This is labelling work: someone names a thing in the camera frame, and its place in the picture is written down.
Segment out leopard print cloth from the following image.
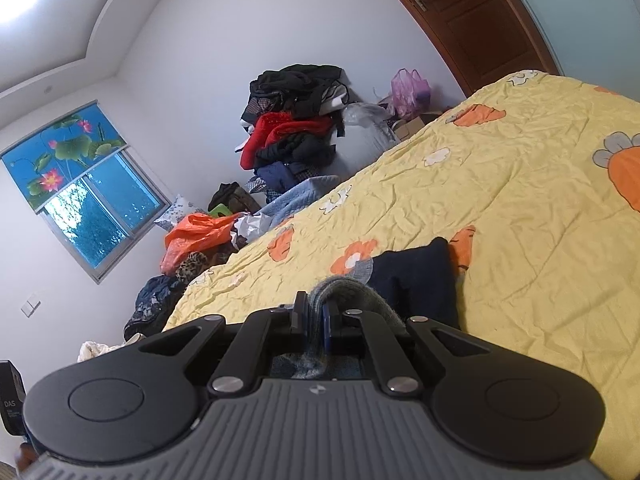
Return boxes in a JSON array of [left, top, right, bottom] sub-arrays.
[[175, 251, 210, 283]]

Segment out brown wooden door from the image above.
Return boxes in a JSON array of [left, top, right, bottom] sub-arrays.
[[362, 0, 563, 98]]

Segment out clear plastic bag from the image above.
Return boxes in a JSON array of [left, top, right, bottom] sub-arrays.
[[342, 102, 401, 171]]

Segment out white crumpled duvet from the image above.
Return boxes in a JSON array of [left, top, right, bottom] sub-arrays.
[[77, 340, 126, 363]]

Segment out dark floral clothing heap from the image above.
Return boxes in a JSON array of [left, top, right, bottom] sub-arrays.
[[124, 275, 188, 343]]

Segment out grey sweater with navy sleeves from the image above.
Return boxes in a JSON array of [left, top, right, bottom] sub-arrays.
[[270, 236, 463, 381]]

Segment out pink plastic bag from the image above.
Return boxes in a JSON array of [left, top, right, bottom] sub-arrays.
[[390, 67, 432, 121]]

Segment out white floral pillow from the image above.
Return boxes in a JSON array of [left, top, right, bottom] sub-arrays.
[[154, 194, 196, 231]]

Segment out lotus print roller blind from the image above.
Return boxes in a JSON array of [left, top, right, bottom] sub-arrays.
[[1, 101, 128, 213]]

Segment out light blue knit blanket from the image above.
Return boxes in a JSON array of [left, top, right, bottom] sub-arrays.
[[257, 175, 341, 231]]

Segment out cardboard box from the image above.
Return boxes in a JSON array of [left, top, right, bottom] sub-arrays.
[[392, 112, 441, 141]]

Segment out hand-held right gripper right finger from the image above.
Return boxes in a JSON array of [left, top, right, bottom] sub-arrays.
[[322, 302, 496, 397]]

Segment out dark brown bag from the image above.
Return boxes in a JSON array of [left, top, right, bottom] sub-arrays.
[[207, 182, 261, 216]]

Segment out white crumpled plastic sheet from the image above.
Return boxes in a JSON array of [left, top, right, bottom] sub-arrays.
[[232, 212, 273, 248]]

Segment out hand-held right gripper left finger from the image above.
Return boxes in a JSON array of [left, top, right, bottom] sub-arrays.
[[135, 290, 308, 397]]

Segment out orange plastic bag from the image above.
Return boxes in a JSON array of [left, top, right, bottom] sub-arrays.
[[160, 212, 241, 273]]

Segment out pile of dark and red clothes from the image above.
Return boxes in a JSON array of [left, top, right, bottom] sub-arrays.
[[235, 64, 351, 196]]

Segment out white sliding wardrobe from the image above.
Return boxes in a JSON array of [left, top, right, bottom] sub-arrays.
[[500, 0, 640, 78]]

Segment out aluminium frame window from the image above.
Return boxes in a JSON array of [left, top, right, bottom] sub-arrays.
[[37, 147, 171, 286]]

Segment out yellow carrot print quilt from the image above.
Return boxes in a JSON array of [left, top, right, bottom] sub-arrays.
[[162, 70, 640, 480]]

